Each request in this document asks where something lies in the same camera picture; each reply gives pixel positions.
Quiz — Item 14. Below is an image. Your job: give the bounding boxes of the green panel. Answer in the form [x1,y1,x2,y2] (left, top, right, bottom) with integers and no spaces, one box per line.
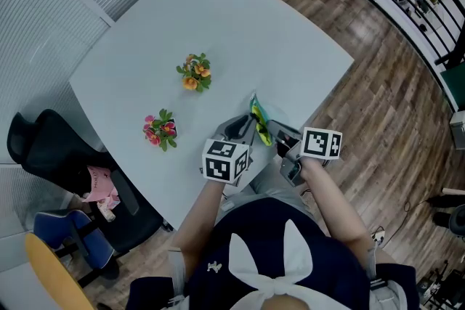
[440,63,465,112]

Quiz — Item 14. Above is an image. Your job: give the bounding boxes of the pink flower pot plant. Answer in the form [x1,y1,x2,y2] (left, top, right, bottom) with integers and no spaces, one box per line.
[142,108,178,152]

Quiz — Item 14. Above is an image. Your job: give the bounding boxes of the black office chair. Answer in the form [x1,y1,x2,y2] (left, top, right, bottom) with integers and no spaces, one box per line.
[7,108,164,255]

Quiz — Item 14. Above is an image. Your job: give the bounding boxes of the person's right forearm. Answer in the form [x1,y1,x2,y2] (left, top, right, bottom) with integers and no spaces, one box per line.
[300,158,375,248]

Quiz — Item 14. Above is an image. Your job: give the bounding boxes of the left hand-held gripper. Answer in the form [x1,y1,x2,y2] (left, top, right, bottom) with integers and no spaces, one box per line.
[198,115,259,187]

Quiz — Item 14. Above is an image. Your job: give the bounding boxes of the yellow round table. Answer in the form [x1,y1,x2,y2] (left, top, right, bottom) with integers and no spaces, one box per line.
[24,232,95,310]

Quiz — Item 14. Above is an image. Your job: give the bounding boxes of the person's left forearm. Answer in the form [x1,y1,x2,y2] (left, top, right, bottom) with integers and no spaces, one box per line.
[174,179,225,258]

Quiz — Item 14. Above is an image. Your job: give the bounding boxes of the white bow headband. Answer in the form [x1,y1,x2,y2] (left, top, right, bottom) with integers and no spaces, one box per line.
[228,218,364,310]

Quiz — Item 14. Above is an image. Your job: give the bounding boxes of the pink paper bag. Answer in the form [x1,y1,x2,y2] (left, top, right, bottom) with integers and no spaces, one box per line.
[82,166,121,203]

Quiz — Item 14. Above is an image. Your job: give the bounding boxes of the orange flower pot plant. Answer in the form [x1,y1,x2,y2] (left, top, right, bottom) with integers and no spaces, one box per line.
[176,52,212,93]

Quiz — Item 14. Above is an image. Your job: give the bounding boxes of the mint green pencil pouch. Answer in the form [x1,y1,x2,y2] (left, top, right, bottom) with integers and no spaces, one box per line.
[249,92,291,147]

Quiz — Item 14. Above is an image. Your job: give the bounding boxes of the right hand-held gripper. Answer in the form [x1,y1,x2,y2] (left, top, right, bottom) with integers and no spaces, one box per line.
[267,121,344,188]

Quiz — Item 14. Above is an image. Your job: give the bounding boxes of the grey shoulder strap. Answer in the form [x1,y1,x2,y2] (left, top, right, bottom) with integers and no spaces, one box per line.
[167,246,190,306]
[365,242,404,310]

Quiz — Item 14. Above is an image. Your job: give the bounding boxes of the blue chair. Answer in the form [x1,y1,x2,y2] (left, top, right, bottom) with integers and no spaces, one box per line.
[33,209,121,287]

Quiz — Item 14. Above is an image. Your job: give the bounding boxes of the small printed packet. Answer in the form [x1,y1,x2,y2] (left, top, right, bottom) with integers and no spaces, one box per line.
[97,199,117,223]

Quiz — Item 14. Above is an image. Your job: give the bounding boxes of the black stool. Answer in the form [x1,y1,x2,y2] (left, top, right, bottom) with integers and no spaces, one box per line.
[426,194,465,239]

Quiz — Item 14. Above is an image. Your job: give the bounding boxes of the person's navy cap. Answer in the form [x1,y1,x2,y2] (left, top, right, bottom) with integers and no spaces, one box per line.
[187,196,371,310]

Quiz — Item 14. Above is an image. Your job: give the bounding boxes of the person's grey trousers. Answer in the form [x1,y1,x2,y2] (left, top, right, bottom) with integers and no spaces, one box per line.
[216,159,320,226]

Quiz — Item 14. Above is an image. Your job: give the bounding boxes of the white box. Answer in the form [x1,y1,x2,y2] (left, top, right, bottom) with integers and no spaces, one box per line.
[449,111,465,150]

